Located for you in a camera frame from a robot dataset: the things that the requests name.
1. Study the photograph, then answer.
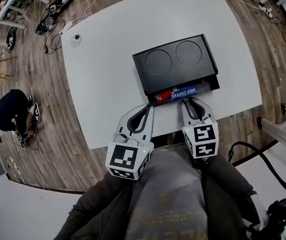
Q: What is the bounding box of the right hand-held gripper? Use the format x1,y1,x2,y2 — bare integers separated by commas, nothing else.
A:
180,97,220,160

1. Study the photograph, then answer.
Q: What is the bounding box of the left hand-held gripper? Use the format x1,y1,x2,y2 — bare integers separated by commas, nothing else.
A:
105,103,155,181

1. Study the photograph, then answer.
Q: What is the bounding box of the large red packet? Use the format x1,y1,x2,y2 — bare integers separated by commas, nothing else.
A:
154,90,175,104

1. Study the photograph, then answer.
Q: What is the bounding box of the person's right forearm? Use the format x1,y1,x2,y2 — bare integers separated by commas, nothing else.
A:
195,153,261,230

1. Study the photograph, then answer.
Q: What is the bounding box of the round cable grommet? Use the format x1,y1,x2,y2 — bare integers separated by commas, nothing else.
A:
70,33,82,47

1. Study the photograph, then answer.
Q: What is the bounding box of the blue grid-print packet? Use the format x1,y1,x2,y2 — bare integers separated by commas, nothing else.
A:
170,84,198,102

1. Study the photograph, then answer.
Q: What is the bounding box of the black oval device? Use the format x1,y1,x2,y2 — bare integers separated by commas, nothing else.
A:
6,26,16,53

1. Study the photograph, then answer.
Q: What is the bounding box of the black equipment case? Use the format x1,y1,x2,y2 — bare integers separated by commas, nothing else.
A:
35,0,74,36

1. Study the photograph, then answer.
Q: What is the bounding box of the black camera rig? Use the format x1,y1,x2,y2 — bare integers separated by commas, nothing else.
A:
266,192,286,240

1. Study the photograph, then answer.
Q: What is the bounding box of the black hose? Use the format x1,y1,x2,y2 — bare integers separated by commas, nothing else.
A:
227,141,286,196

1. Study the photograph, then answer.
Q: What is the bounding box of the person's grey shirt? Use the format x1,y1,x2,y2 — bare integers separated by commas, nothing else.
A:
126,143,208,240

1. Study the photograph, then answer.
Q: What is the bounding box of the black drawer box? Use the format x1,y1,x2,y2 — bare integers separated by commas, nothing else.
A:
132,33,220,107

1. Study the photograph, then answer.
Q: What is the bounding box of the person's left forearm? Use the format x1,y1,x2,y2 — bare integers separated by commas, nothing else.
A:
54,170,138,240

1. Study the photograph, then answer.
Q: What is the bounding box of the white power strip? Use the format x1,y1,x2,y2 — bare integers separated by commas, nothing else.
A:
258,1,273,19
60,20,75,35

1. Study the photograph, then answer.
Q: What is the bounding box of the aluminium ladder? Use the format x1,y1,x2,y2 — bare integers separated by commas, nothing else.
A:
256,102,286,155

